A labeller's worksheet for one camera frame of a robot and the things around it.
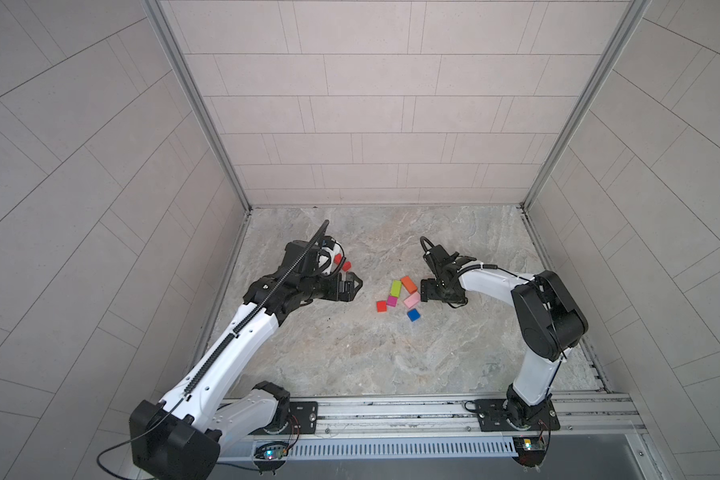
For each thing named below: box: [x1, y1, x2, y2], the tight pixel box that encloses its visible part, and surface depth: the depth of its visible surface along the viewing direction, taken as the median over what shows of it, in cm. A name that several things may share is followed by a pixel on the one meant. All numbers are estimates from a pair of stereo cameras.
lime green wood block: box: [390, 280, 403, 298], surface depth 95 cm
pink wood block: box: [404, 291, 421, 309], surface depth 92 cm
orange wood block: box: [400, 276, 418, 294], surface depth 96 cm
